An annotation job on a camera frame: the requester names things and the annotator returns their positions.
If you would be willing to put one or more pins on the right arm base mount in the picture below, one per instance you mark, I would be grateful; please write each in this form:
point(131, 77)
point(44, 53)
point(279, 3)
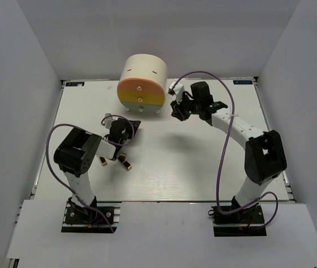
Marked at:
point(246, 223)

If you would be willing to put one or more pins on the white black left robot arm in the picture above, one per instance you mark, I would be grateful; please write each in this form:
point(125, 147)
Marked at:
point(75, 154)

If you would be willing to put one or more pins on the cream round drawer organizer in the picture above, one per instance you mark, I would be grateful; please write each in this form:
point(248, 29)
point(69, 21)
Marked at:
point(142, 83)

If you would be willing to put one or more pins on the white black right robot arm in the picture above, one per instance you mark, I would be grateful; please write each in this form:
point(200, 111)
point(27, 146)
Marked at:
point(264, 156)

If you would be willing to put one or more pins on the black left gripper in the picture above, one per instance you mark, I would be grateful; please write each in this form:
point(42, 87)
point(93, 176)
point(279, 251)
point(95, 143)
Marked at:
point(132, 125)

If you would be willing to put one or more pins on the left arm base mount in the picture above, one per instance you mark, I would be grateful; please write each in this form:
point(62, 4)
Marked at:
point(76, 222)

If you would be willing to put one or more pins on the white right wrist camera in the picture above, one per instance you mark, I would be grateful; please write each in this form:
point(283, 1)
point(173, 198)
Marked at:
point(176, 89)

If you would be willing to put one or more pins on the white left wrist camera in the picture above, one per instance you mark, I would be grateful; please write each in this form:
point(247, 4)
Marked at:
point(107, 120)

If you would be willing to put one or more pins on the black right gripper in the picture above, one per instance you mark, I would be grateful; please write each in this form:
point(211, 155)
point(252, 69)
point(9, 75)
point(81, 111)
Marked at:
point(176, 109)

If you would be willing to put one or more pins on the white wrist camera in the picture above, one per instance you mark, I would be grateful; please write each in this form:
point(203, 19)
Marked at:
point(176, 89)
point(107, 120)

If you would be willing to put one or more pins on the black gold lipstick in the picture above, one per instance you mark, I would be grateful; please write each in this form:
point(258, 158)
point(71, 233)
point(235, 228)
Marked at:
point(123, 161)
point(103, 161)

